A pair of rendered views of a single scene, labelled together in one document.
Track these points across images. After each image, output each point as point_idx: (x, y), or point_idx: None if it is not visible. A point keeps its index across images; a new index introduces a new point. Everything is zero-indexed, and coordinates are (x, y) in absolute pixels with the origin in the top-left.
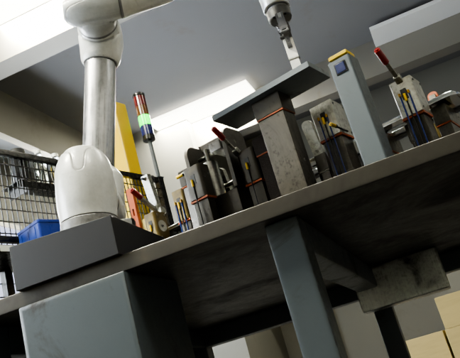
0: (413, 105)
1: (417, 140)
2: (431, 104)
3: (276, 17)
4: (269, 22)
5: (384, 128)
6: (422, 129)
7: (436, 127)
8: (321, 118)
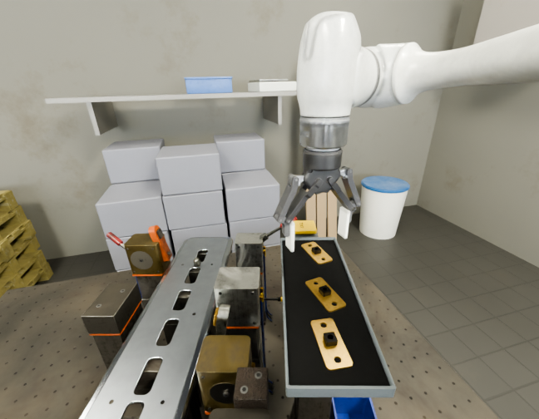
0: (264, 258)
1: (261, 286)
2: (221, 248)
3: (352, 175)
4: (335, 169)
5: (207, 280)
6: (261, 277)
7: (162, 262)
8: (263, 294)
